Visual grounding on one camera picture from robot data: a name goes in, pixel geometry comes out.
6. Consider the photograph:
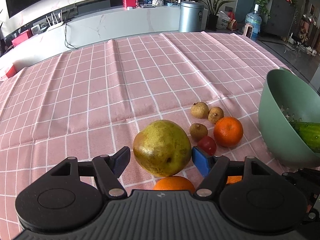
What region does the silver trash can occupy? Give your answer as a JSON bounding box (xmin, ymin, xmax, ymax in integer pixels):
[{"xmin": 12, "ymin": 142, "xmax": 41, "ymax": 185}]
[{"xmin": 178, "ymin": 1, "xmax": 204, "ymax": 33}]

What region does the blue water jug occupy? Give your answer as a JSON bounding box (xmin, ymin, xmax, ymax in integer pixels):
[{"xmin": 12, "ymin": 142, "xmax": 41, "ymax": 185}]
[{"xmin": 245, "ymin": 4, "xmax": 262, "ymax": 41}]

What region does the red cherry tomato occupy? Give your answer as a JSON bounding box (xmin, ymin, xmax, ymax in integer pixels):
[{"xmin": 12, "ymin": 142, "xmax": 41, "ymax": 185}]
[{"xmin": 197, "ymin": 136, "xmax": 217, "ymax": 156}]

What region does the pink small heater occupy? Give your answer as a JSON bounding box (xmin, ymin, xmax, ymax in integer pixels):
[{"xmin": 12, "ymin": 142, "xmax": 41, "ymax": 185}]
[{"xmin": 243, "ymin": 23, "xmax": 253, "ymax": 38}]

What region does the small orange on left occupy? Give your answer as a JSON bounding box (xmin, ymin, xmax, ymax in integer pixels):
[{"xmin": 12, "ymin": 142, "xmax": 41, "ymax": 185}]
[{"xmin": 153, "ymin": 176, "xmax": 195, "ymax": 193}]

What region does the dark grey sideboard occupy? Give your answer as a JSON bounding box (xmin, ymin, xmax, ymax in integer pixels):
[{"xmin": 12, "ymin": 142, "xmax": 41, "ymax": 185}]
[{"xmin": 261, "ymin": 0, "xmax": 296, "ymax": 37}]

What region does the pink checkered tablecloth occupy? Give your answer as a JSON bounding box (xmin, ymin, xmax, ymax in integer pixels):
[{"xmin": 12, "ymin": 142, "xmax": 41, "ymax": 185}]
[{"xmin": 1, "ymin": 32, "xmax": 287, "ymax": 239}]

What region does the pink box on cabinet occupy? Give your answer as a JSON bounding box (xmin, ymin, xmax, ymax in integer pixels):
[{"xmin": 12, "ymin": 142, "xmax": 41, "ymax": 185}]
[{"xmin": 12, "ymin": 29, "xmax": 33, "ymax": 47}]

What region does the orange on right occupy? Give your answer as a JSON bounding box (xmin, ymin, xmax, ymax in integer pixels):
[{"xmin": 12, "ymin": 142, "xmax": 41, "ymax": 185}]
[{"xmin": 213, "ymin": 116, "xmax": 244, "ymax": 147}]

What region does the white plastic bag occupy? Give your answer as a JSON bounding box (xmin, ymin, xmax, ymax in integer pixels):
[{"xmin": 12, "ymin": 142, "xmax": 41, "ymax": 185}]
[{"xmin": 216, "ymin": 11, "xmax": 231, "ymax": 29}]

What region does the brown longan far left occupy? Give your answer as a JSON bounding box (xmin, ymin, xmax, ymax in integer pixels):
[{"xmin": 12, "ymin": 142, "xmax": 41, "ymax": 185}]
[{"xmin": 190, "ymin": 102, "xmax": 209, "ymax": 119}]

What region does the red box on cabinet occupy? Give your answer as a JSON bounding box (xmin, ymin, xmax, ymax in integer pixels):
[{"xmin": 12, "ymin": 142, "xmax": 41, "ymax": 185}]
[{"xmin": 123, "ymin": 0, "xmax": 138, "ymax": 9}]

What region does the potted long-leaf plant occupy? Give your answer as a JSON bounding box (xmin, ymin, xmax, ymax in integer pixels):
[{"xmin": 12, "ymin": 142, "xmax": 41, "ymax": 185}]
[{"xmin": 199, "ymin": 0, "xmax": 234, "ymax": 31}]

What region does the large yellow-green pear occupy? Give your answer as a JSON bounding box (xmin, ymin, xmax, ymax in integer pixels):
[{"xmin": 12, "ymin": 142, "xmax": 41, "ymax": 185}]
[{"xmin": 133, "ymin": 120, "xmax": 191, "ymax": 177}]

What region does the green colander bowl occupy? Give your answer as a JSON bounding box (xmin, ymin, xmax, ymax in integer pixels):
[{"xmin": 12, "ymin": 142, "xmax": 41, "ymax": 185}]
[{"xmin": 258, "ymin": 68, "xmax": 319, "ymax": 169}]

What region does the large orange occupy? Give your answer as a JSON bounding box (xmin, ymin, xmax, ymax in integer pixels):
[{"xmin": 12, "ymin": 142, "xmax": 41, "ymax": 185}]
[{"xmin": 226, "ymin": 176, "xmax": 242, "ymax": 185}]

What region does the black power cable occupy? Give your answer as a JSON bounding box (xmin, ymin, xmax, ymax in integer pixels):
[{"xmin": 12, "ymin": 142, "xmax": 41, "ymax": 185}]
[{"xmin": 64, "ymin": 22, "xmax": 79, "ymax": 50}]

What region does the green cucumber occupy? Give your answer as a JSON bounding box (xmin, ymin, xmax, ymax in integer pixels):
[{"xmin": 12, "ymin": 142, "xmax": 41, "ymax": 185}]
[{"xmin": 289, "ymin": 121, "xmax": 320, "ymax": 153}]

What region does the brown longan far right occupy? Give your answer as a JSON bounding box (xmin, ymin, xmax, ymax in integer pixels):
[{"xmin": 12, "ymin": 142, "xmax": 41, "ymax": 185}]
[{"xmin": 208, "ymin": 107, "xmax": 224, "ymax": 125}]

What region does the brown longan near tomato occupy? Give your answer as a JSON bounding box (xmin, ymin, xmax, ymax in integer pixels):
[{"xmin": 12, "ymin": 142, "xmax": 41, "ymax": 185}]
[{"xmin": 189, "ymin": 123, "xmax": 208, "ymax": 142}]

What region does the white marble tv cabinet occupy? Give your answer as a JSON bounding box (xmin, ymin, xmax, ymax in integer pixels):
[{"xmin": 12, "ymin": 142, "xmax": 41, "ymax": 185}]
[{"xmin": 1, "ymin": 6, "xmax": 180, "ymax": 72}]

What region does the white wifi router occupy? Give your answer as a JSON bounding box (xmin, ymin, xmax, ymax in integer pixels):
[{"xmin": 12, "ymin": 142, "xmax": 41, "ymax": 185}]
[{"xmin": 46, "ymin": 10, "xmax": 64, "ymax": 31}]

